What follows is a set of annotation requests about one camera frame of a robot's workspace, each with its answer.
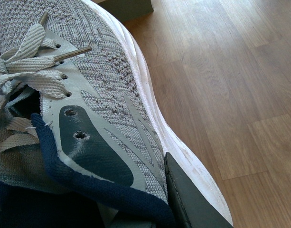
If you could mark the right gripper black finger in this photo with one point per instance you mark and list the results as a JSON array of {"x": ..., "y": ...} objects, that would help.
[{"x": 189, "y": 206}]

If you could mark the grey knit sneaker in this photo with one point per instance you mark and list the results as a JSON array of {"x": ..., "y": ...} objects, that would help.
[{"x": 82, "y": 140}]

